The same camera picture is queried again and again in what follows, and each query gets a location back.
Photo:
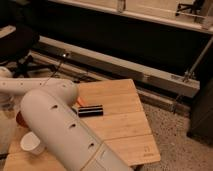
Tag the white paper cup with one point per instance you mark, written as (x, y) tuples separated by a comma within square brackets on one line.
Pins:
[(32, 144)]

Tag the metal rod stand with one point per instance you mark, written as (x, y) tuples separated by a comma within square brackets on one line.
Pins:
[(202, 69)]

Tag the orange ceramic bowl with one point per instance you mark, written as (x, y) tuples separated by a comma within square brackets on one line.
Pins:
[(20, 120)]

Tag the black office chair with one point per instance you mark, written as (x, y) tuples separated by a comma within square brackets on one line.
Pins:
[(15, 47)]

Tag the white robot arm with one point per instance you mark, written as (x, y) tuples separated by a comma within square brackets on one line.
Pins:
[(46, 108)]

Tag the black striped box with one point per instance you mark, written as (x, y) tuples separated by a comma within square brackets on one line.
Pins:
[(89, 111)]

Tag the orange marker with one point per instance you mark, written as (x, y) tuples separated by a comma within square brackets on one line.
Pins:
[(79, 101)]

